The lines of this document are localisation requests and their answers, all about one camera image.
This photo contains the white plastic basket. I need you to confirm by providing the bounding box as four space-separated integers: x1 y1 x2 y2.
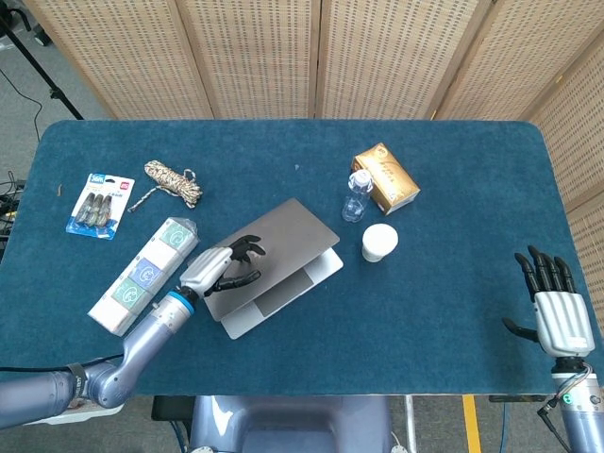
60 398 125 418

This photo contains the silver laptop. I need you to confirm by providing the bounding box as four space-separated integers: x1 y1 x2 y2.
200 197 344 341

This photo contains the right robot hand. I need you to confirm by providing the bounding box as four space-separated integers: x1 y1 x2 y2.
502 244 596 359

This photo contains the woven folding screen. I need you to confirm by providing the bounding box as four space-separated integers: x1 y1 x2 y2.
22 0 604 312

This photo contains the blue felt table mat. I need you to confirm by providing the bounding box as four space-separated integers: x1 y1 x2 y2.
0 119 597 397

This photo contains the black cable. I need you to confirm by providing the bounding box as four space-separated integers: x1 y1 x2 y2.
0 68 44 143

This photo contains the clear plastic water bottle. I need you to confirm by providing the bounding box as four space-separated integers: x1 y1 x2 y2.
341 170 375 224

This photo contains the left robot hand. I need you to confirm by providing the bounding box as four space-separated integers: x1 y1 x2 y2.
180 234 266 298

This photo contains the braided rope bundle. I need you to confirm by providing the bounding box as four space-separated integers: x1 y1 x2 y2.
126 159 204 214

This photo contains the black tripod stand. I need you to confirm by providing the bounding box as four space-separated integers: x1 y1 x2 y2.
0 0 85 121

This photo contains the gold carton box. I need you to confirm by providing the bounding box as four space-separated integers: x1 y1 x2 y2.
350 143 422 216

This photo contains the white tissue pack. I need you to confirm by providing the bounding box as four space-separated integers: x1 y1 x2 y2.
88 216 200 338

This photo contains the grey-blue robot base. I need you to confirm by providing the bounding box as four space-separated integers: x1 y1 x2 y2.
187 394 394 453

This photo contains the white paper cup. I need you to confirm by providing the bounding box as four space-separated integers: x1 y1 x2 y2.
361 223 399 263

